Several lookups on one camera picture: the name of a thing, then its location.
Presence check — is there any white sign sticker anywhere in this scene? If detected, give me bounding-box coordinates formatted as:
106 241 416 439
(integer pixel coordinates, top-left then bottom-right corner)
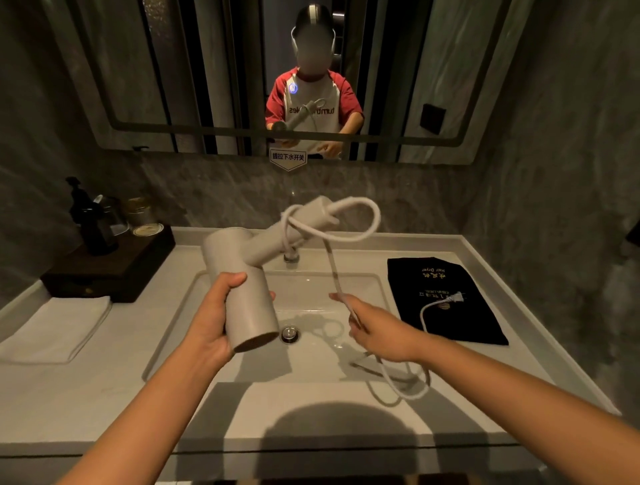
269 147 308 172

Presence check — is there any white power cord with plug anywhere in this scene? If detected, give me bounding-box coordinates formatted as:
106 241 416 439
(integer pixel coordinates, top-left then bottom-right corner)
280 196 468 401

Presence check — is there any person's right forearm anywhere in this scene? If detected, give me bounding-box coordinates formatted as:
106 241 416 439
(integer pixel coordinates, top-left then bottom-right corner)
416 331 640 485

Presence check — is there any person's right hand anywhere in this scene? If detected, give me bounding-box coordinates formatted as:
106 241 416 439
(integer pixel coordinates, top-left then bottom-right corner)
329 292 427 364

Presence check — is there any folded white towel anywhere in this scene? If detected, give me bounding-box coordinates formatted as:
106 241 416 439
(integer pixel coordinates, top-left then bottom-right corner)
0 296 113 365

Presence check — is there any black framed wall mirror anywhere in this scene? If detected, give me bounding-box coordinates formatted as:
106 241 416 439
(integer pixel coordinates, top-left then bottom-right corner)
42 0 512 166

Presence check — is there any person's left hand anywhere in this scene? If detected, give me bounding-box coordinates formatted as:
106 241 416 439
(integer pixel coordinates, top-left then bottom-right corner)
186 272 277 369

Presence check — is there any black soap pump bottle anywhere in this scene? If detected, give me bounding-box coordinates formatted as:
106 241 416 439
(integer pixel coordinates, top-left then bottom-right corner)
65 176 120 256

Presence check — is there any glass cup with paper lid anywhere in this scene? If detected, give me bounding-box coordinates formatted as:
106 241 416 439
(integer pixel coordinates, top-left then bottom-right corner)
125 197 165 238

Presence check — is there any dark wooden tray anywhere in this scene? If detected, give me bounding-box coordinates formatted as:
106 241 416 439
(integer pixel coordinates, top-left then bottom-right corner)
41 225 177 304

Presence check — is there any white sink basin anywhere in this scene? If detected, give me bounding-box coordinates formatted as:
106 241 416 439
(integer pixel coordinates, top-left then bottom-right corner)
142 270 418 386

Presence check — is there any white hair dryer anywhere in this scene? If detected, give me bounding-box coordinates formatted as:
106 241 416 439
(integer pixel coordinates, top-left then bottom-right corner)
201 196 342 353

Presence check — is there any black fabric storage pouch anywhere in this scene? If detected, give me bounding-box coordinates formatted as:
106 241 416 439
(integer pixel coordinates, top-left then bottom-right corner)
387 257 510 346

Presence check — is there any clear glass cup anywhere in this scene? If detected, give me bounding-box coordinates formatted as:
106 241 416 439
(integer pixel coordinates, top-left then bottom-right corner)
93 195 130 237

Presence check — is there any person's left forearm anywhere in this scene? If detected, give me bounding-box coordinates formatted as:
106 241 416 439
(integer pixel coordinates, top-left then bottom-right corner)
55 342 236 485

